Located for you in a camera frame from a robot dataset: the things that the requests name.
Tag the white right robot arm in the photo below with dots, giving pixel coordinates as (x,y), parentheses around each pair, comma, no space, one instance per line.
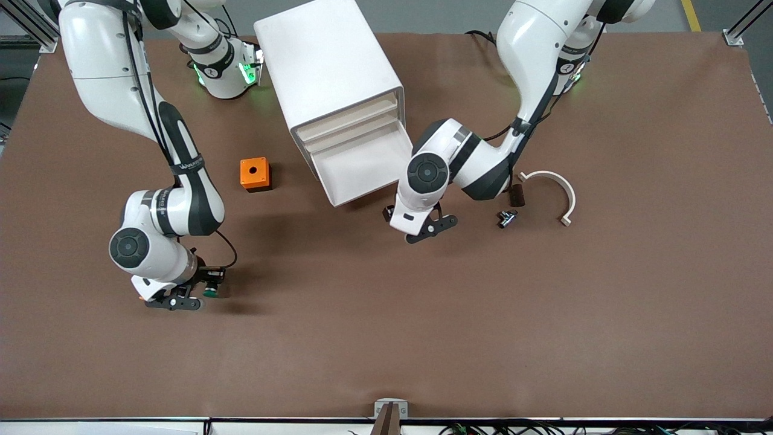
(102,60)

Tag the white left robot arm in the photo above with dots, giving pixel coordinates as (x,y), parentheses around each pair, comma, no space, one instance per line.
(531,36)

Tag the silver metal tee fitting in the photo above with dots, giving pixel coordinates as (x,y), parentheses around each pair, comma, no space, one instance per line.
(507,219)

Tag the dark brown cylinder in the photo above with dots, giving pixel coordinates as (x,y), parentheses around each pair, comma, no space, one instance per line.
(517,196)

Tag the brown wooden bar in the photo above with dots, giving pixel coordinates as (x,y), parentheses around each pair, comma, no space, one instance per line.
(386,423)

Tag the orange button enclosure box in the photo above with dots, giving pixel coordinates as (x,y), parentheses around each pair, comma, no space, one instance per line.
(263,179)

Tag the white table edge rail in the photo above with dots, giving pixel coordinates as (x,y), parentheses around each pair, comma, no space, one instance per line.
(272,426)

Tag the grey metal bracket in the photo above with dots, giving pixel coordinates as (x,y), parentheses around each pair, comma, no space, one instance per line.
(379,408)

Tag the aluminium frame profile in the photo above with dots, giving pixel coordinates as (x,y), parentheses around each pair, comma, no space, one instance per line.
(48,43)
(732,37)

